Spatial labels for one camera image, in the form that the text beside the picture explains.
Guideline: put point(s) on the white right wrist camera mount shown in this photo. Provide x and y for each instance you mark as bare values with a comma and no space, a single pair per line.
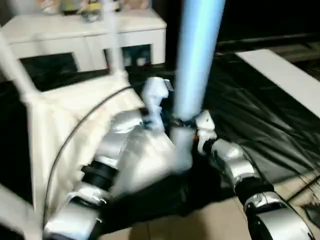
206,122

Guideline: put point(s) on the beige plush toy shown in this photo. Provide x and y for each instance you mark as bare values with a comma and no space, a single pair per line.
136,3

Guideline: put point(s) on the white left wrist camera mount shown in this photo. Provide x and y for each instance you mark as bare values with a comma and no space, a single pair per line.
153,95

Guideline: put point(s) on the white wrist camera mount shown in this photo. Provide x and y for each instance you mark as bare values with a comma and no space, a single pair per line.
153,95
206,122

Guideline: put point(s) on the black low cabinet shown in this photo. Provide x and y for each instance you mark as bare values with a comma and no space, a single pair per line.
262,20

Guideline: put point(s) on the white plastic table top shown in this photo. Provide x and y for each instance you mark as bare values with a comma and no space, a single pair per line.
62,112

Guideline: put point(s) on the black tripod leg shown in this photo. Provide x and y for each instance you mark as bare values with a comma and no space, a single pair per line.
305,185

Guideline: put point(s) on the white flat board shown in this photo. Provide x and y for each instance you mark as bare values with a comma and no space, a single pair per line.
280,72

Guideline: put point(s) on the bag of black items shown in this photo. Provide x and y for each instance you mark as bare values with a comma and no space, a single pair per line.
90,17

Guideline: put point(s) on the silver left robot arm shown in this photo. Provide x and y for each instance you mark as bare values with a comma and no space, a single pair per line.
110,147

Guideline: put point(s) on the white sideboard cabinet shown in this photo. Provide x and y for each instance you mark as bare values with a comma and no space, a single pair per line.
62,27

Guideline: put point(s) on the white plastic table leg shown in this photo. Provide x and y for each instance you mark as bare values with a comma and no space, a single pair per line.
113,45
195,62
15,67
15,215

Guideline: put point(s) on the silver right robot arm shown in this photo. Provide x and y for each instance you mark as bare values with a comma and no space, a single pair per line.
232,157

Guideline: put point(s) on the black plastic mat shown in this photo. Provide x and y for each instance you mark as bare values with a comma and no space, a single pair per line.
250,112

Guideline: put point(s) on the dark frame with yellow cards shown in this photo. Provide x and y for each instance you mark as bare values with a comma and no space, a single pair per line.
71,6

